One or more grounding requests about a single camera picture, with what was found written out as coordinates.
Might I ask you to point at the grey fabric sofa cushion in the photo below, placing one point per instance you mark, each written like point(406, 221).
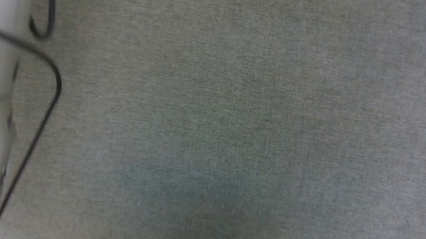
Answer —
point(259, 127)

